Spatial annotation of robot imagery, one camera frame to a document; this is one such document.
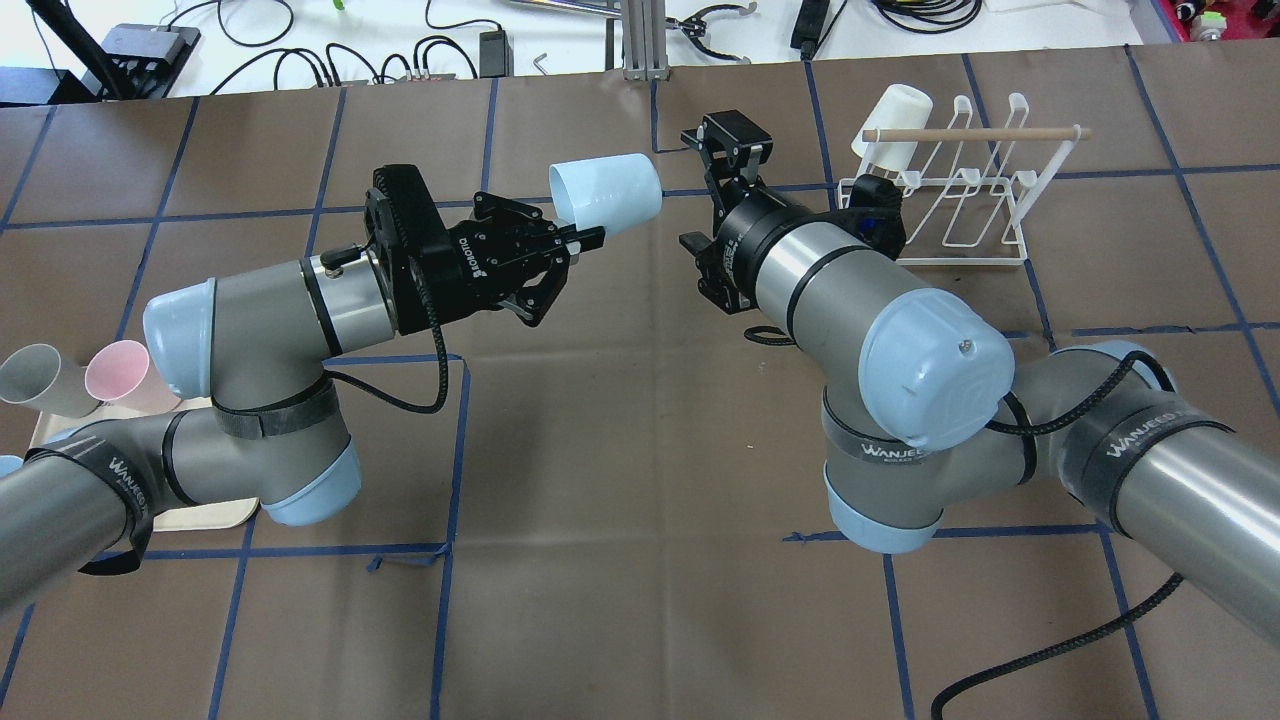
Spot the white wire cup rack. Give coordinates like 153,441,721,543
837,92,1093,266

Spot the light blue cup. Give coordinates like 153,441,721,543
0,454,24,479
548,152,663,236

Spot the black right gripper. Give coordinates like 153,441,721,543
678,110,813,315

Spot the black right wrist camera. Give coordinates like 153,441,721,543
836,174,908,261

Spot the grey plastic cup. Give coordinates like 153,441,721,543
1,343,101,418

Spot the beige plastic tray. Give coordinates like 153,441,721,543
31,404,260,539

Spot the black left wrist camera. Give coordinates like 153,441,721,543
321,164,453,306

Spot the pink plastic cup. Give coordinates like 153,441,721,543
84,340,182,414

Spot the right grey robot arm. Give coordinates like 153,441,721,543
680,110,1279,642

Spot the aluminium frame post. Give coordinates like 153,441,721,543
620,0,669,81

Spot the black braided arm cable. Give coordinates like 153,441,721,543
740,325,1185,720

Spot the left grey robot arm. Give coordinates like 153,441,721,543
3,190,607,614

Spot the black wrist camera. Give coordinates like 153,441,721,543
321,164,453,306
836,174,908,261

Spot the cream white plastic cup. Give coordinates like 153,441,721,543
850,83,934,172

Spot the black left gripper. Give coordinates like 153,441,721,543
399,192,605,329

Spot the black power adapter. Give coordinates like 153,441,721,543
477,29,515,78

